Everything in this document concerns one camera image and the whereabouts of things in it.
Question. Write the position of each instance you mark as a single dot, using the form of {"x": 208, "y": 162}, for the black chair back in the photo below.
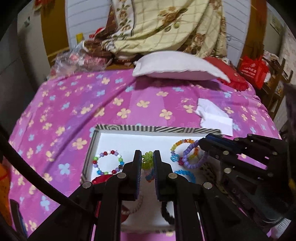
{"x": 18, "y": 220}

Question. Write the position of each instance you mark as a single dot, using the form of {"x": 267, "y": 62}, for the orange plastic basket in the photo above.
{"x": 4, "y": 192}

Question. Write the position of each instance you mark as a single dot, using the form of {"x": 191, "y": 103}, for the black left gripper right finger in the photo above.
{"x": 163, "y": 183}

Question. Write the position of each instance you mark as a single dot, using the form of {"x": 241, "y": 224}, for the wooden chair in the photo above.
{"x": 271, "y": 94}

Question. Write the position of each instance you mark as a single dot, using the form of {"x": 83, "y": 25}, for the cream floral quilt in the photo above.
{"x": 141, "y": 27}

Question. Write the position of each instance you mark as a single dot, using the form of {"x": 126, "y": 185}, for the red satin bow clip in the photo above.
{"x": 109, "y": 198}

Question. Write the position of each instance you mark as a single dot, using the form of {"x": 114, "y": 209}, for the red shopping bag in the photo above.
{"x": 254, "y": 71}

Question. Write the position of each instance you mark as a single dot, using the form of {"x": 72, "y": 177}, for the silver braided bangle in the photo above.
{"x": 134, "y": 210}

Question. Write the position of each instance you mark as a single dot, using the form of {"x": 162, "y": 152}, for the white pillow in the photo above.
{"x": 177, "y": 65}

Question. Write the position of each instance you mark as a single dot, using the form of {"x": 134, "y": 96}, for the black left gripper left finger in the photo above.
{"x": 131, "y": 183}

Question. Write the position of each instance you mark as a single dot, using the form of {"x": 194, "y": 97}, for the pink floral bedspread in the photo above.
{"x": 54, "y": 132}

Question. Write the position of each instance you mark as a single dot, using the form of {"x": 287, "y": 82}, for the white folded paper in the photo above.
{"x": 213, "y": 117}

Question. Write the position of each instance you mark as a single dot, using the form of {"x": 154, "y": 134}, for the striped white tray box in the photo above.
{"x": 112, "y": 147}

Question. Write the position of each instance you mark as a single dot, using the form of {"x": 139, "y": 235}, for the red fringed cushion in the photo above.
{"x": 237, "y": 82}

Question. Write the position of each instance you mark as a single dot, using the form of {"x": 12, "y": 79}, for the black scrunchie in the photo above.
{"x": 165, "y": 213}

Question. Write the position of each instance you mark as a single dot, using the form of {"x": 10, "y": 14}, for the clear plastic bag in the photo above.
{"x": 87, "y": 56}

